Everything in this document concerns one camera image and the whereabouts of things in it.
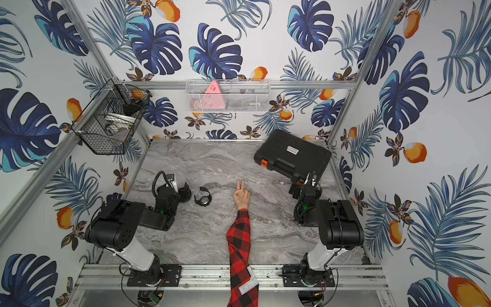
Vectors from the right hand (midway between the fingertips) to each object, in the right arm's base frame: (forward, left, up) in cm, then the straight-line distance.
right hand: (306, 184), depth 96 cm
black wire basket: (+10, +86, +32) cm, 92 cm away
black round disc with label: (-8, +58, +3) cm, 59 cm away
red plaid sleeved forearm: (-44, +30, -3) cm, 53 cm away
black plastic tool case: (+17, +5, +1) cm, 18 cm away
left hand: (-1, +65, +4) cm, 65 cm away
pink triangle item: (+27, +46, +31) cm, 61 cm away
